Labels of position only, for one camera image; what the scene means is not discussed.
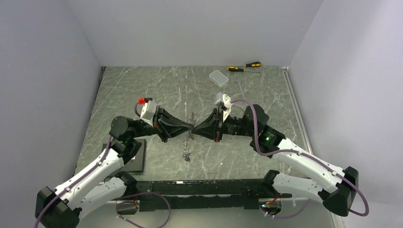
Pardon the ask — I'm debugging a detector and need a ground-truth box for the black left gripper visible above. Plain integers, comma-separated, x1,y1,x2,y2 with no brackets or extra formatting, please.
131,105,194,143

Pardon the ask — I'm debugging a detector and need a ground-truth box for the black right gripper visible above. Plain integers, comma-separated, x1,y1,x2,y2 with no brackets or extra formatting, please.
191,108,256,143

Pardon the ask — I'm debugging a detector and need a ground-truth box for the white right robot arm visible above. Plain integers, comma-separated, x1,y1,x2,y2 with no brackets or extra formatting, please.
192,104,359,217

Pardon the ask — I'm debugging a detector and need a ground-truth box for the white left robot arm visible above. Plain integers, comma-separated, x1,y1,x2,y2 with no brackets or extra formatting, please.
34,104,194,228

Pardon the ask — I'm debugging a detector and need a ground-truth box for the black flat box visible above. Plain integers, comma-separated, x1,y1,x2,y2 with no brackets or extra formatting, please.
108,139,146,176

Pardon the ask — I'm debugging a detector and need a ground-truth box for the clear plastic box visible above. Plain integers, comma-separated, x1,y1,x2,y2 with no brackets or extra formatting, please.
209,70,229,87

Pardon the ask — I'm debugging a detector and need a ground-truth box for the small silver wrench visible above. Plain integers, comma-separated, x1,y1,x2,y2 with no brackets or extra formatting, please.
235,79,246,100

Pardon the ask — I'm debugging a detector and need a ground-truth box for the yellow black screwdriver lower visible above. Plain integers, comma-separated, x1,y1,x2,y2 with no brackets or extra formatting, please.
227,66,259,73

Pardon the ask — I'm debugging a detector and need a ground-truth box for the yellow black screwdriver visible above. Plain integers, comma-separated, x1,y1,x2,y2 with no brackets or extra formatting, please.
239,62,261,68
227,66,259,73

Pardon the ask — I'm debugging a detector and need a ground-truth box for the yellow black screwdriver upper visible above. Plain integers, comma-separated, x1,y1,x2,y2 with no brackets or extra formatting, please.
239,62,261,68

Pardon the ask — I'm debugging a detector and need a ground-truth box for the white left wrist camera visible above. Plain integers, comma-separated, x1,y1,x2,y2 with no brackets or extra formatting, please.
138,97,157,125

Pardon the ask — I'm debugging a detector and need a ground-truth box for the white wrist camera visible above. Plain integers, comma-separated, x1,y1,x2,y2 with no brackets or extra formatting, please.
138,97,157,125
214,92,232,122

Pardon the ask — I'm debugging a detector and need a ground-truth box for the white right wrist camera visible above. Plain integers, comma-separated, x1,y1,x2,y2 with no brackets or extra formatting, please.
214,92,232,122

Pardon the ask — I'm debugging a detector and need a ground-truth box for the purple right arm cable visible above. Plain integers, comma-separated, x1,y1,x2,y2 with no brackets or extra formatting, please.
230,98,370,220

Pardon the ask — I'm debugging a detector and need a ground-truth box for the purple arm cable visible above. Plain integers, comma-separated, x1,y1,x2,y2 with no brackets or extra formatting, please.
230,98,370,220
34,100,147,228

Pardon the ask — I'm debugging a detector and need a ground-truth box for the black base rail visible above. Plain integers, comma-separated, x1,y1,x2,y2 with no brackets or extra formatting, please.
117,179,291,212

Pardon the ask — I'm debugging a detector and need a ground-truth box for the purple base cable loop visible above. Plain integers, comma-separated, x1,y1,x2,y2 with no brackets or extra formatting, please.
115,191,173,228

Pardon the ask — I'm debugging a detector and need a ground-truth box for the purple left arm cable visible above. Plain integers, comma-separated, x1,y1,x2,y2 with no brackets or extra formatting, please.
34,100,147,228

